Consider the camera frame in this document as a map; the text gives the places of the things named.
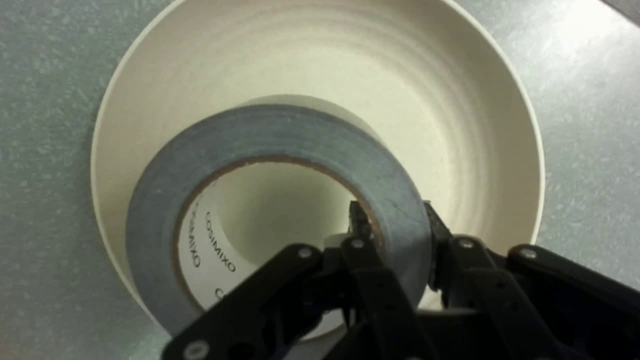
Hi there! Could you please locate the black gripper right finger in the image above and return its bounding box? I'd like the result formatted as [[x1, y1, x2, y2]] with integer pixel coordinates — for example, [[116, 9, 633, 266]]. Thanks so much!
[[422, 200, 640, 360]]

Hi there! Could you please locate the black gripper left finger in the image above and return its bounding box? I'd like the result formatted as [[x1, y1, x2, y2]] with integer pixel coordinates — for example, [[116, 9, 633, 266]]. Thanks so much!
[[160, 199, 436, 360]]

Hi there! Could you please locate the black duct tape roll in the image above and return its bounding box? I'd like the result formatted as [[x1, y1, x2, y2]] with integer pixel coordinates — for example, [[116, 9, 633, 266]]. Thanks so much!
[[125, 104, 434, 338]]

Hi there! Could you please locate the cream round plate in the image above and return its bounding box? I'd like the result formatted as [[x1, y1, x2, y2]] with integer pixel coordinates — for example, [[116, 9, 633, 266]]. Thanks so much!
[[88, 0, 548, 337]]

